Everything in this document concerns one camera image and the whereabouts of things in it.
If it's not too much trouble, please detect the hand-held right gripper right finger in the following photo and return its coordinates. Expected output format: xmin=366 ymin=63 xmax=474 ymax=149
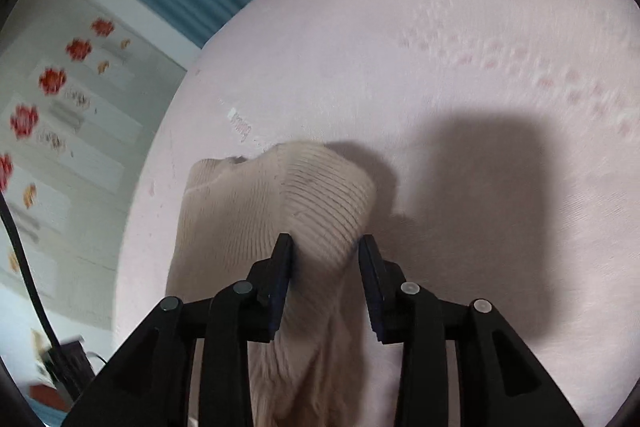
xmin=358 ymin=234 xmax=586 ymax=427

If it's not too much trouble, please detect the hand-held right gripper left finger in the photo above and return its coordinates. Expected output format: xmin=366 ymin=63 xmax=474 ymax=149
xmin=62 ymin=233 xmax=295 ymax=427

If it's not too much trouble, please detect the beige ribbed knit garment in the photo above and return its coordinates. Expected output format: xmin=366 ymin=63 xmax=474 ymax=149
xmin=165 ymin=141 xmax=378 ymax=427

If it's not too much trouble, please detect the dark boxy object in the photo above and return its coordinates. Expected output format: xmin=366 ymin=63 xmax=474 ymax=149
xmin=47 ymin=339 xmax=98 ymax=390

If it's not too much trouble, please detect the bed with pink sheet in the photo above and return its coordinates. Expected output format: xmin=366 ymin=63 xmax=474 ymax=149
xmin=112 ymin=0 xmax=640 ymax=427

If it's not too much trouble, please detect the black cable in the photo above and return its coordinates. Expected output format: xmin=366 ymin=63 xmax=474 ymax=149
xmin=0 ymin=194 xmax=81 ymax=400

